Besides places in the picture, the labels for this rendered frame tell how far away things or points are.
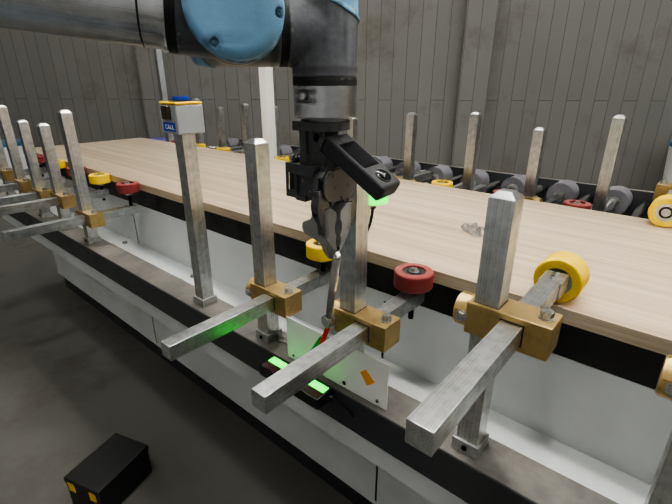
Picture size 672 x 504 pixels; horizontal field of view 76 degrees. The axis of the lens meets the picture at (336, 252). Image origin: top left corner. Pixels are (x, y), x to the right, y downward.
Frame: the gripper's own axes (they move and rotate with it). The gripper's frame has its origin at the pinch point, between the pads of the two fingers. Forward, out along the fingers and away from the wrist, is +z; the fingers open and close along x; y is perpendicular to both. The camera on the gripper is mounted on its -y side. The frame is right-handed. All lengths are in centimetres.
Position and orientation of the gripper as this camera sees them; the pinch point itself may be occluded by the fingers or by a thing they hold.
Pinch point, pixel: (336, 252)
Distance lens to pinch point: 67.9
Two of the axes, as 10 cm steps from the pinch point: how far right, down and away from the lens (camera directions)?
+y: -7.6, -2.5, 6.0
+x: -6.5, 2.9, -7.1
